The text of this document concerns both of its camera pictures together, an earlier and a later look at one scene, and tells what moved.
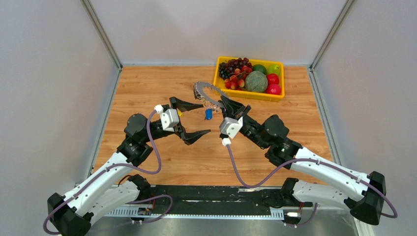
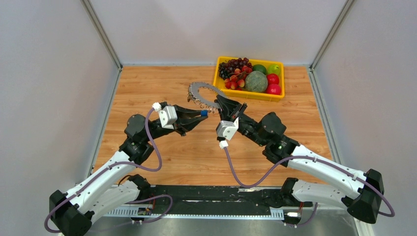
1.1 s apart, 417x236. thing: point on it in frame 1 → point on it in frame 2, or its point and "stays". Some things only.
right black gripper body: [251, 132] stays
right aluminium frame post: [347, 5] stays
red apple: [272, 78] stays
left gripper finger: [182, 106] → [184, 113]
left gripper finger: [189, 138] → [187, 124]
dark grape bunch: [226, 68] stays
